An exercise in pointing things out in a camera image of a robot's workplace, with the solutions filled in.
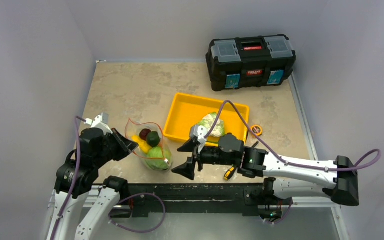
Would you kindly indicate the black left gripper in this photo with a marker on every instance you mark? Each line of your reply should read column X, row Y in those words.
column 125, row 145

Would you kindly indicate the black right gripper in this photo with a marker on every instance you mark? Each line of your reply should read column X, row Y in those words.
column 195, row 157

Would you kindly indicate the yellow banana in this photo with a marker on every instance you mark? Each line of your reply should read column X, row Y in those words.
column 143, row 145

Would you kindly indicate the dark red plum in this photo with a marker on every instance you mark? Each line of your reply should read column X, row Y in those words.
column 144, row 133

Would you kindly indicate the clear orange zip bag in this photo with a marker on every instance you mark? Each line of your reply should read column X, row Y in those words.
column 133, row 128

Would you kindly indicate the dark green avocado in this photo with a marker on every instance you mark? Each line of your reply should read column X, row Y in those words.
column 153, row 139

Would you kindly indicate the green cabbage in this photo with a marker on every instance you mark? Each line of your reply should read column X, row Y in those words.
column 159, row 158

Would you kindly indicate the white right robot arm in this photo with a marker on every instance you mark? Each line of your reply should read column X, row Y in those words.
column 285, row 177

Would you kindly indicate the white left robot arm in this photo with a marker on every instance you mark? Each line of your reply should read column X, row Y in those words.
column 74, row 179

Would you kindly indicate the white cauliflower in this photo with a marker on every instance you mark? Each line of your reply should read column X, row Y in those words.
column 210, row 120

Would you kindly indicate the yellow black screwdriver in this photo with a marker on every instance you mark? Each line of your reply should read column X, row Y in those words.
column 230, row 173

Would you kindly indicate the yellow plastic tray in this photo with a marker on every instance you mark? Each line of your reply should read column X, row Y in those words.
column 187, row 110

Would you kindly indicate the black plastic toolbox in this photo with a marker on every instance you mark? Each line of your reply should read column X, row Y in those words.
column 246, row 62

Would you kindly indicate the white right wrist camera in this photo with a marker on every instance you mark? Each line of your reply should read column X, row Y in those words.
column 198, row 135

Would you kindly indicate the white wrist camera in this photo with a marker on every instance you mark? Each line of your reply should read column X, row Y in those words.
column 198, row 135
column 100, row 122

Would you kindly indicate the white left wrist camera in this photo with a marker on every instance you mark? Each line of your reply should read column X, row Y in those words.
column 100, row 122

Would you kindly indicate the black metal base frame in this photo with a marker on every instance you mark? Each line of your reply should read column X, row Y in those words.
column 246, row 199

